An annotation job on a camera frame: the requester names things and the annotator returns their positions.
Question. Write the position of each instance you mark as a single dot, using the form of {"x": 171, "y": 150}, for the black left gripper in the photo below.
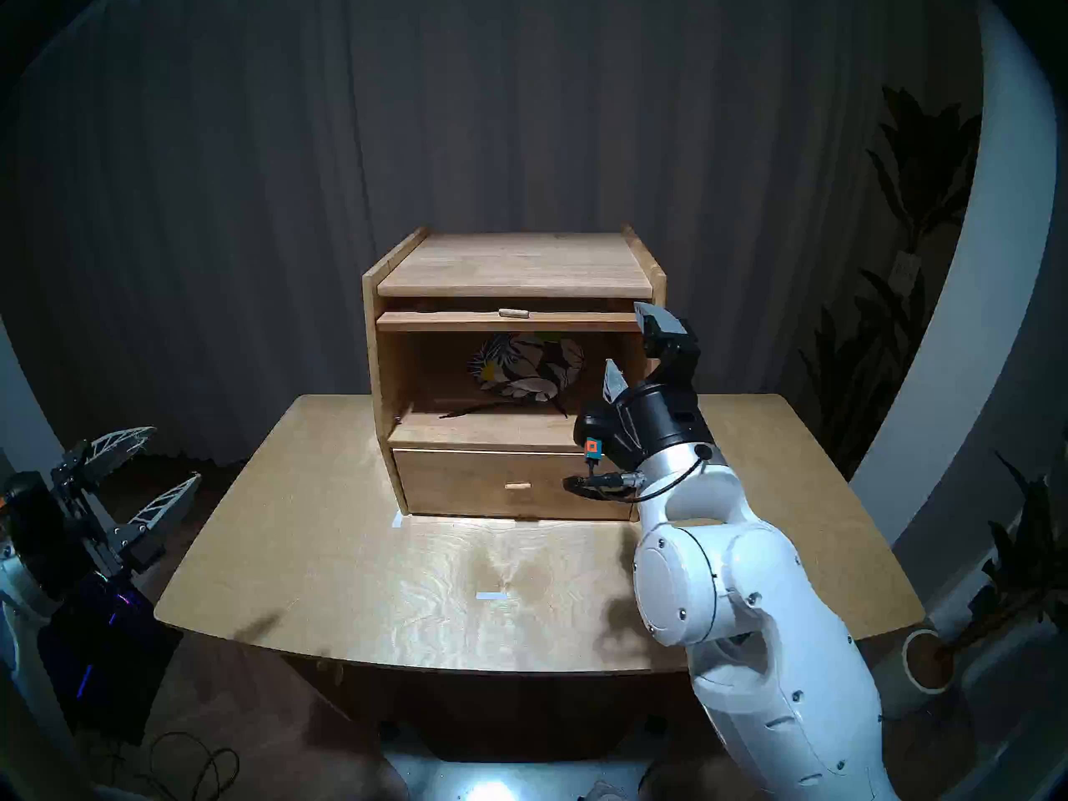
{"x": 37, "y": 532}

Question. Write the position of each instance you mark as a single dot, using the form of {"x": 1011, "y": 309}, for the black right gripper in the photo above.
{"x": 659, "y": 424}

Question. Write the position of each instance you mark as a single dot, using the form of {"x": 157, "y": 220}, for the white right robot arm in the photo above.
{"x": 751, "y": 607}

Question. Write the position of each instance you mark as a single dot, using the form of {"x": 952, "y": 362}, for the wooden drawer with knob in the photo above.
{"x": 467, "y": 482}

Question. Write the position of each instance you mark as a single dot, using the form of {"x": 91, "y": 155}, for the white curved arch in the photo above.
{"x": 959, "y": 349}
{"x": 25, "y": 407}

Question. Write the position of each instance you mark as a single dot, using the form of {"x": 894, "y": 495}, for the wooden cabinet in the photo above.
{"x": 517, "y": 265}

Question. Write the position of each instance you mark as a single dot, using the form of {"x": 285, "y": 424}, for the black computer tower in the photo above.
{"x": 108, "y": 666}

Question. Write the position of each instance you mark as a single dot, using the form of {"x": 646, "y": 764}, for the white plant tag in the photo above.
{"x": 906, "y": 272}

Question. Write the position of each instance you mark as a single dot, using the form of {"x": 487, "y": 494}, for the grey pleated curtain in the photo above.
{"x": 250, "y": 224}

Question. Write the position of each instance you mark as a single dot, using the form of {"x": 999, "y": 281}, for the tall dark leafy plant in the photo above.
{"x": 918, "y": 165}

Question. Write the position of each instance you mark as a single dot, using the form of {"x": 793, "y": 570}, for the white round plant pot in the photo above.
{"x": 914, "y": 682}

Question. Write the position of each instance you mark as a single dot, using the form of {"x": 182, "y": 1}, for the leafy plant in white pot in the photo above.
{"x": 1026, "y": 557}

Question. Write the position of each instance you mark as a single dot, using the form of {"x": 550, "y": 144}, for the white robot body shell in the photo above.
{"x": 501, "y": 787}

